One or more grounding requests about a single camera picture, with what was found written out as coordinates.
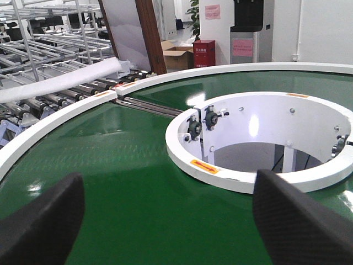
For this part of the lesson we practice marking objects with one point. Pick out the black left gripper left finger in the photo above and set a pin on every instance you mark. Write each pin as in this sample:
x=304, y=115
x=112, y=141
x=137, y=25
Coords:
x=44, y=230

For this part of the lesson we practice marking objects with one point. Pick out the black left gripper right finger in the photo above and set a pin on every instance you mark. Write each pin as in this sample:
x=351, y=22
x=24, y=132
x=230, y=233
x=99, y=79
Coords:
x=295, y=228

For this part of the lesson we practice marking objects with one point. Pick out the white outer conveyor rim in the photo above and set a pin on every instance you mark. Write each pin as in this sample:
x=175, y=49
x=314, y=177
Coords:
x=270, y=76

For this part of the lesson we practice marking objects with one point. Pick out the steel conveyor seam rollers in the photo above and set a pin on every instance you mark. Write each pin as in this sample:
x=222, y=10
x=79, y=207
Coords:
x=148, y=107

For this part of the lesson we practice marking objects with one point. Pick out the metal roller conveyor rack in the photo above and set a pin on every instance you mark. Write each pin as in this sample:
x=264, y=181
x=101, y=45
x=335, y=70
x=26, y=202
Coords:
x=44, y=39

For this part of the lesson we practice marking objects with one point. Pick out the black bearing right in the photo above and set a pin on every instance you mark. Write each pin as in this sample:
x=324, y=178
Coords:
x=211, y=117

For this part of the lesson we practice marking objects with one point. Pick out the black bearing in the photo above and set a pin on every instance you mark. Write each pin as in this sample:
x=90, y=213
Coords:
x=211, y=117
x=194, y=128

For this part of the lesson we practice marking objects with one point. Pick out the black bearing left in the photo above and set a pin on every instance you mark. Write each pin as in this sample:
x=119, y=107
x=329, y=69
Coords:
x=194, y=128

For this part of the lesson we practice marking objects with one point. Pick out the white foam roll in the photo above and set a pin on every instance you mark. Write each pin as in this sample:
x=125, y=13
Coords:
x=58, y=83

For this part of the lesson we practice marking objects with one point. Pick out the red fire extinguisher box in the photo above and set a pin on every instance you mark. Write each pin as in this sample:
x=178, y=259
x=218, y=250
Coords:
x=204, y=53

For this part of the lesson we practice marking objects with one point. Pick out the open cardboard box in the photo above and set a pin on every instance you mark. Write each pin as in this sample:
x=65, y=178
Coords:
x=177, y=57

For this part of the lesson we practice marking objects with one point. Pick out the water dispenser machine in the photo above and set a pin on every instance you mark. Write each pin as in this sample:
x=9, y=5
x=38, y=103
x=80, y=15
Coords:
x=248, y=21

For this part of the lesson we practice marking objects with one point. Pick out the green potted plant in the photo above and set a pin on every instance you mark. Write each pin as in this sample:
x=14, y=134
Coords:
x=193, y=11

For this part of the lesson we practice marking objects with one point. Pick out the brown wooden board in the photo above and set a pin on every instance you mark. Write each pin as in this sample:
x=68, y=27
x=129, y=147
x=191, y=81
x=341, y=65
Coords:
x=151, y=37

